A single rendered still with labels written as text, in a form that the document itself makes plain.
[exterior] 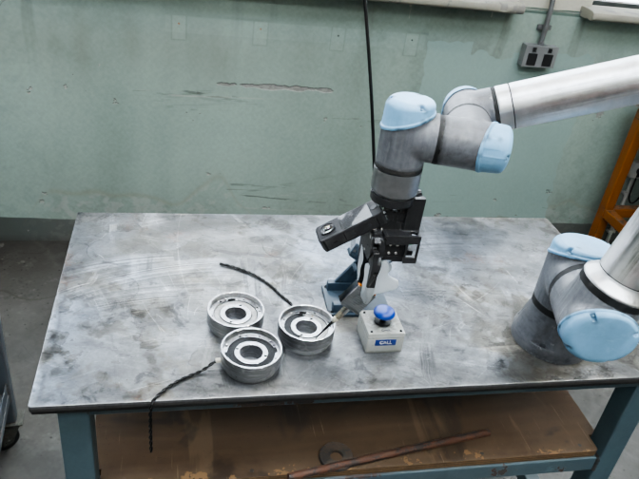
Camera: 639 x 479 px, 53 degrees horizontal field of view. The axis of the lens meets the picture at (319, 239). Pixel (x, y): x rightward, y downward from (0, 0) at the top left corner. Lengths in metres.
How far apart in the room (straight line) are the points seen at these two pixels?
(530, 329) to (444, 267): 0.28
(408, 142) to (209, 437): 0.73
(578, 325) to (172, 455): 0.78
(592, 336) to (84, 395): 0.81
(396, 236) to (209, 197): 1.88
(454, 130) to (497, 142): 0.06
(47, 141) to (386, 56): 1.39
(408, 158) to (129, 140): 1.89
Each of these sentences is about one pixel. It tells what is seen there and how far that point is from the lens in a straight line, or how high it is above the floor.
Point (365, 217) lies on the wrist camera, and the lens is 1.03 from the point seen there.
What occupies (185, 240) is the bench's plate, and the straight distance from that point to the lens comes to 1.46.
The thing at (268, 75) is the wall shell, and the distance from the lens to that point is 2.65.
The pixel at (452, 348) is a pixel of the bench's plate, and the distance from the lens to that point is 1.27.
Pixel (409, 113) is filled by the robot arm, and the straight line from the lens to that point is 0.94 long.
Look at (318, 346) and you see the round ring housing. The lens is 1.16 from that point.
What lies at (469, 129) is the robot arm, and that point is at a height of 1.26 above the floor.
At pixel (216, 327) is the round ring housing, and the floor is 0.83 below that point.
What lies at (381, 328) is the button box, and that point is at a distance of 1.20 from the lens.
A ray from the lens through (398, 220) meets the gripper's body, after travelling 1.05.
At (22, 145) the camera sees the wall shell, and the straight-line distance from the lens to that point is 2.81.
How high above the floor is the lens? 1.58
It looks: 31 degrees down
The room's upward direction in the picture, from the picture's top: 8 degrees clockwise
